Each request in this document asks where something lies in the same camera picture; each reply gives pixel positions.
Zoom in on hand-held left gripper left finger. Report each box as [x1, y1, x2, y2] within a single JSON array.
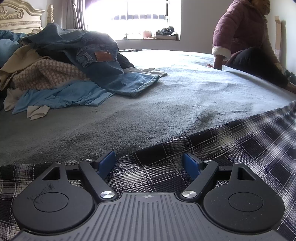
[[42, 150, 116, 202]]

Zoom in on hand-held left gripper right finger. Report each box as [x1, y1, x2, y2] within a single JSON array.
[[181, 152, 256, 202]]

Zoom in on black white plaid shirt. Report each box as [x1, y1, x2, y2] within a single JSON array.
[[0, 100, 296, 241]]

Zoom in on blue denim jeans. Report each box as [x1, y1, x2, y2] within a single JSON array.
[[21, 23, 160, 98]]

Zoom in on white garment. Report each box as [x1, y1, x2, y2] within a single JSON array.
[[3, 88, 50, 120]]

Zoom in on cream cloth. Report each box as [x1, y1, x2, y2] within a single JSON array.
[[124, 67, 167, 78]]

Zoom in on tan houndstooth knit sweater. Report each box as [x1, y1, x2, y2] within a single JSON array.
[[11, 59, 90, 91]]

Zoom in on black footwear pair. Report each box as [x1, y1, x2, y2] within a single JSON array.
[[283, 70, 296, 84]]

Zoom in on beige garment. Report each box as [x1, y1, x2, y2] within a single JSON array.
[[0, 44, 44, 91]]

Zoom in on window grille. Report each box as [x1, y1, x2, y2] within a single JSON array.
[[113, 14, 168, 22]]

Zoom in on grey curtain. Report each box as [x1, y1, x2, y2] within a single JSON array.
[[62, 0, 86, 29]]

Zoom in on leaning cardboard board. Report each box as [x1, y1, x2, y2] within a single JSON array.
[[274, 16, 286, 63]]

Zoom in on cream carved headboard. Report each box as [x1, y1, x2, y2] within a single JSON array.
[[0, 0, 55, 30]]

